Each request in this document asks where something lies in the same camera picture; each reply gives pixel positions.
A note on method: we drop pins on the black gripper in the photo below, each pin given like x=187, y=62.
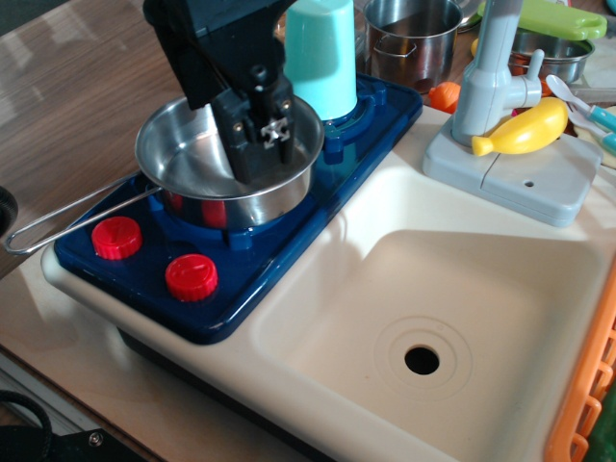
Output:
x=218, y=48

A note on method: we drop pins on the steel pan with wire handle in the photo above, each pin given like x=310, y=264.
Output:
x=181, y=155

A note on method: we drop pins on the right red stove knob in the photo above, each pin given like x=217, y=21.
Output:
x=191, y=277

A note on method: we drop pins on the red stove knob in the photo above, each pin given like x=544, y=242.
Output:
x=191, y=277
x=116, y=238

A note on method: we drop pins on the blue toy stove top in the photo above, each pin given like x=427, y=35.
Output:
x=250, y=261

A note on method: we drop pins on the left red stove knob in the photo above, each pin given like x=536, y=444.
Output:
x=116, y=238

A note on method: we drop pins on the cream toy sink unit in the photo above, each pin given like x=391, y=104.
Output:
x=421, y=324

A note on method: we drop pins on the teal plastic cup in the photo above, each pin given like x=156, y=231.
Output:
x=320, y=55

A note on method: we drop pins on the orange toy fish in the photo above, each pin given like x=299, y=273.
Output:
x=444, y=97

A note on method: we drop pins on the yellow toy banana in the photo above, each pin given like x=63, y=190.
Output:
x=526, y=132

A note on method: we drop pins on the white teal toy spoon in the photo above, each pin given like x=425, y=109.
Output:
x=591, y=112

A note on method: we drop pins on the grey toy faucet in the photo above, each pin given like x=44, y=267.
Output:
x=550, y=184

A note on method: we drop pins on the steel bowl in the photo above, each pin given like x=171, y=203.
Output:
x=562, y=57

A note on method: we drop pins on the orange plastic dish rack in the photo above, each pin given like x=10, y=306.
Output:
x=593, y=376

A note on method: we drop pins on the green item in rack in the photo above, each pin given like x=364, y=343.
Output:
x=602, y=438

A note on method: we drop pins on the steel pot with handles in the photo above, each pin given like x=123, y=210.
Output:
x=411, y=43

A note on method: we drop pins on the black mount plate with screw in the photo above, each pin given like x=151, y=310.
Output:
x=93, y=445

